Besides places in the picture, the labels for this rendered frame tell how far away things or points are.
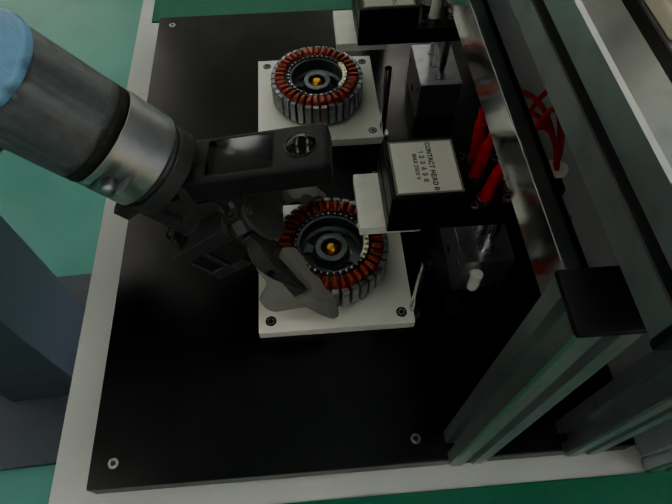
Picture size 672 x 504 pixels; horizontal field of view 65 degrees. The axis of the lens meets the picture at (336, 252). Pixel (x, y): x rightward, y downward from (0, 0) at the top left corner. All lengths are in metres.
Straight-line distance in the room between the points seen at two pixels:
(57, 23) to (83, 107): 2.05
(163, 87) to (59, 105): 0.40
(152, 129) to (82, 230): 1.29
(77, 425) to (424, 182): 0.38
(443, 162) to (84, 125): 0.26
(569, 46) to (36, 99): 0.29
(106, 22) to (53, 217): 0.91
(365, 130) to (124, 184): 0.34
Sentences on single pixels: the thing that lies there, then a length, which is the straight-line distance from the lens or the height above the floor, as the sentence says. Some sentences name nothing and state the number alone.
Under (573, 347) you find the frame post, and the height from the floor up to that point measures 1.04.
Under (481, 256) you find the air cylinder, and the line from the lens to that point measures 0.52.
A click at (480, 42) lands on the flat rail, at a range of 0.37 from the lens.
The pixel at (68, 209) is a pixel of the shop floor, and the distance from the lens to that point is 1.74.
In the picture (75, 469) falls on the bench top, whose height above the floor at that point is 0.75.
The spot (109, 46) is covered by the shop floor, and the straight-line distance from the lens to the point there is 2.23.
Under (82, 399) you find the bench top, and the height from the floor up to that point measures 0.75.
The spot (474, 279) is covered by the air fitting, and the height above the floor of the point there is 0.81.
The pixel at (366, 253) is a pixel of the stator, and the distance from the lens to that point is 0.51.
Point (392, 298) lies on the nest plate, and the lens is 0.53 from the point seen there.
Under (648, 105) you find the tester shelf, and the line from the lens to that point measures 0.23.
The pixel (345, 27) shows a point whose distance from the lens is 0.64.
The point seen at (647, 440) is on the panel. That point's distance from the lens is 0.54.
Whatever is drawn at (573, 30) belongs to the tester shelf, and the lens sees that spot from 0.27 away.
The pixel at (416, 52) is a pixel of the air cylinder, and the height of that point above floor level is 0.82.
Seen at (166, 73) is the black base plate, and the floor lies 0.77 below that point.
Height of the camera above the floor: 1.25
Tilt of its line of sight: 58 degrees down
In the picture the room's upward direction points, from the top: straight up
